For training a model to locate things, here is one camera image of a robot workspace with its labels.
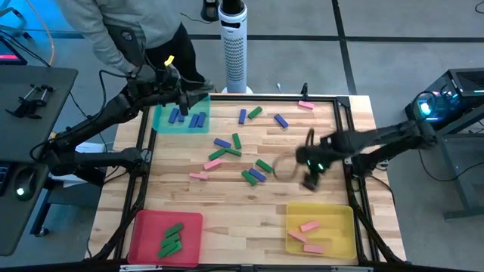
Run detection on dark grey side desk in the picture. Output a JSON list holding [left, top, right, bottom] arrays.
[[0, 65, 79, 258]]

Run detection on yellow plastic bin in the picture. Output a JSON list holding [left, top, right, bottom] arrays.
[[284, 201, 358, 261]]

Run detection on black computer case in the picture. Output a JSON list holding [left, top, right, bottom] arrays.
[[403, 66, 484, 124]]

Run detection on grey metal stand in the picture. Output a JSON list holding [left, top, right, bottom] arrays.
[[417, 105, 484, 221]]

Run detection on tablet screen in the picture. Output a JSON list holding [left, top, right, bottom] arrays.
[[0, 35, 29, 66]]

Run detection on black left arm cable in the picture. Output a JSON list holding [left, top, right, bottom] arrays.
[[29, 69, 133, 159]]

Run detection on person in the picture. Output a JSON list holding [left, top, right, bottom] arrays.
[[56, 0, 215, 91]]

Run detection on black keyboard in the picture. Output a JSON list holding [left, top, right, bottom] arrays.
[[0, 161, 11, 198]]

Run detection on black clamp tool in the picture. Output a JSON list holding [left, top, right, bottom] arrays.
[[4, 83, 54, 120]]

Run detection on red plastic bin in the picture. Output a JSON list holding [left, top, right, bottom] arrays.
[[126, 209, 204, 268]]

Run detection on white paper sheet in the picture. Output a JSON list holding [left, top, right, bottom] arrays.
[[60, 141, 111, 189]]

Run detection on orange cable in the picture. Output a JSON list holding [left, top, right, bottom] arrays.
[[24, 0, 56, 67]]

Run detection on silver metal bracket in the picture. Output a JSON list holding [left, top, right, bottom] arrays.
[[119, 264, 164, 272]]

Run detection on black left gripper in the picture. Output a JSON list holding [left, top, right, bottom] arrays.
[[127, 64, 210, 117]]

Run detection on white tower fan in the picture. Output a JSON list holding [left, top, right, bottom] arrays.
[[218, 3, 254, 94]]

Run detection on small black device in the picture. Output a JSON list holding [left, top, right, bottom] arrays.
[[200, 0, 221, 23]]

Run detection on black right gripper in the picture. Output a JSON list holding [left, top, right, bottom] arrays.
[[296, 134, 343, 192]]

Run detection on black computer mouse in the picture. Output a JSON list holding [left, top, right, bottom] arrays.
[[13, 167, 38, 202]]

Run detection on translucent teal bin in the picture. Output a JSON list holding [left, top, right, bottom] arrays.
[[152, 94, 212, 134]]

